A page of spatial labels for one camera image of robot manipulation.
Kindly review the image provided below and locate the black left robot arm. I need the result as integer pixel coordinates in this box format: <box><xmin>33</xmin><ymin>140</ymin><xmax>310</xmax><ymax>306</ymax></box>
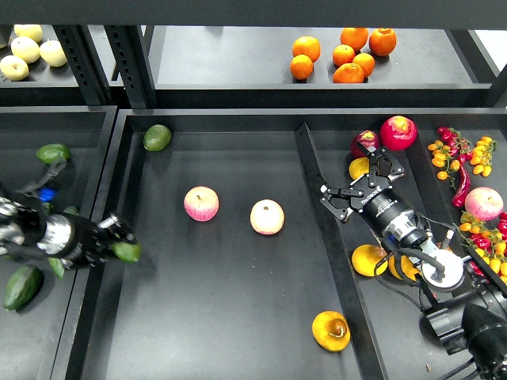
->
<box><xmin>1</xmin><ymin>158</ymin><xmax>140</xmax><ymax>269</ymax></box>

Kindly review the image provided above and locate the black tray divider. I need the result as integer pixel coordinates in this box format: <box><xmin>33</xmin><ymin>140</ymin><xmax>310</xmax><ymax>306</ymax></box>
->
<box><xmin>294</xmin><ymin>122</ymin><xmax>388</xmax><ymax>379</ymax></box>

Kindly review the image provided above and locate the orange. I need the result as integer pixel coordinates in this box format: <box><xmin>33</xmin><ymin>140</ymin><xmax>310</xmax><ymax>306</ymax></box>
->
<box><xmin>353</xmin><ymin>53</ymin><xmax>375</xmax><ymax>78</ymax></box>
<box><xmin>332</xmin><ymin>63</ymin><xmax>364</xmax><ymax>83</ymax></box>
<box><xmin>368</xmin><ymin>28</ymin><xmax>397</xmax><ymax>57</ymax></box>
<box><xmin>332</xmin><ymin>44</ymin><xmax>356</xmax><ymax>67</ymax></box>
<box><xmin>289</xmin><ymin>55</ymin><xmax>314</xmax><ymax>81</ymax></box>
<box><xmin>292</xmin><ymin>36</ymin><xmax>321</xmax><ymax>63</ymax></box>
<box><xmin>340</xmin><ymin>28</ymin><xmax>368</xmax><ymax>51</ymax></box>

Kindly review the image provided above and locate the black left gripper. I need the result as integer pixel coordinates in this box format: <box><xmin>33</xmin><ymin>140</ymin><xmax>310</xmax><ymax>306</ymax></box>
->
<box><xmin>39</xmin><ymin>213</ymin><xmax>138</xmax><ymax>268</ymax></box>

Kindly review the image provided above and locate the pale pink apple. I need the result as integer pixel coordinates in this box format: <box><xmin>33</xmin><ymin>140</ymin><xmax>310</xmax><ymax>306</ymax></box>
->
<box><xmin>250</xmin><ymin>199</ymin><xmax>285</xmax><ymax>235</ymax></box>

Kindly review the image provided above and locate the black perforated post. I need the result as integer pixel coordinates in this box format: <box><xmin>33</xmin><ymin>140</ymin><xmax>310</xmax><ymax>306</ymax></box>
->
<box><xmin>52</xmin><ymin>25</ymin><xmax>113</xmax><ymax>106</ymax></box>
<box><xmin>105</xmin><ymin>25</ymin><xmax>158</xmax><ymax>109</ymax></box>

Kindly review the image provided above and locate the pink red apple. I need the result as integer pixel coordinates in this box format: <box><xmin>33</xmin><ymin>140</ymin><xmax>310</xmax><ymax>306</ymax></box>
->
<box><xmin>183</xmin><ymin>186</ymin><xmax>219</xmax><ymax>222</ymax></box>

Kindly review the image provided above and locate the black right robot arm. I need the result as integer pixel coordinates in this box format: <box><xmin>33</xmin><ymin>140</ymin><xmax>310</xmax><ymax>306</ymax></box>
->
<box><xmin>318</xmin><ymin>146</ymin><xmax>506</xmax><ymax>379</ymax></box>

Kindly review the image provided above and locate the cherry tomato cluster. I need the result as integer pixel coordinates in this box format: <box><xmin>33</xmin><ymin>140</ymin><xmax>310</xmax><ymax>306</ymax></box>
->
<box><xmin>427</xmin><ymin>127</ymin><xmax>497</xmax><ymax>189</ymax></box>
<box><xmin>459</xmin><ymin>211</ymin><xmax>506</xmax><ymax>283</ymax></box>

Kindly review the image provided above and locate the cherry tomato cluster upper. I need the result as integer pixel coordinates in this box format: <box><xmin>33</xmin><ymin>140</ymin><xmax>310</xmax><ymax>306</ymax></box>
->
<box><xmin>427</xmin><ymin>127</ymin><xmax>497</xmax><ymax>189</ymax></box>

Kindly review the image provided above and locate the bright red apple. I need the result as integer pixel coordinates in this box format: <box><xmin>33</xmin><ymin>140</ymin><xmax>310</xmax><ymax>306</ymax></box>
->
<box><xmin>379</xmin><ymin>116</ymin><xmax>417</xmax><ymax>151</ymax></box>

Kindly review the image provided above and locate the dark green avocado small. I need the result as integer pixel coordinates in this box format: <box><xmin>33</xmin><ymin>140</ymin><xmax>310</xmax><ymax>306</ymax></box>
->
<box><xmin>63</xmin><ymin>205</ymin><xmax>79</xmax><ymax>216</ymax></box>

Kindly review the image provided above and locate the black left tray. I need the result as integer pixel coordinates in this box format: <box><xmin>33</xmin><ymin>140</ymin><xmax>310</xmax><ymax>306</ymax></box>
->
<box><xmin>1</xmin><ymin>106</ymin><xmax>116</xmax><ymax>379</ymax></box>

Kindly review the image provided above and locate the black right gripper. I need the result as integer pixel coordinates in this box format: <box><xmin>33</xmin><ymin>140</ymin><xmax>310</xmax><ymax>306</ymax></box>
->
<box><xmin>319</xmin><ymin>142</ymin><xmax>417</xmax><ymax>238</ymax></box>

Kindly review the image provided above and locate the pink apple right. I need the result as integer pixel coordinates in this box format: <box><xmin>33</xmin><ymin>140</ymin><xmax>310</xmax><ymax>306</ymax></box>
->
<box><xmin>464</xmin><ymin>187</ymin><xmax>504</xmax><ymax>221</ymax></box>

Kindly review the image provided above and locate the red chili pepper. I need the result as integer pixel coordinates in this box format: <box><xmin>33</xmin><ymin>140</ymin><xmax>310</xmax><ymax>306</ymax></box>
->
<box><xmin>452</xmin><ymin>165</ymin><xmax>471</xmax><ymax>207</ymax></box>

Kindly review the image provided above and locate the cherry tomato cluster lower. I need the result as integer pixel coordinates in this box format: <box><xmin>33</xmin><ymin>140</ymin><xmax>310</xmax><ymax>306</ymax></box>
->
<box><xmin>459</xmin><ymin>211</ymin><xmax>506</xmax><ymax>283</ymax></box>

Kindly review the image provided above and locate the dark red apple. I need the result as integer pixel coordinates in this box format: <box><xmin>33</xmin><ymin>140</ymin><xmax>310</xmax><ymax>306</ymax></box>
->
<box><xmin>350</xmin><ymin>130</ymin><xmax>380</xmax><ymax>159</ymax></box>

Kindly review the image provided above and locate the green avocado at tray corner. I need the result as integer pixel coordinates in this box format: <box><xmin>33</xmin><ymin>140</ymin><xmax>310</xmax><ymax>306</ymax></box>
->
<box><xmin>143</xmin><ymin>124</ymin><xmax>172</xmax><ymax>152</ymax></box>

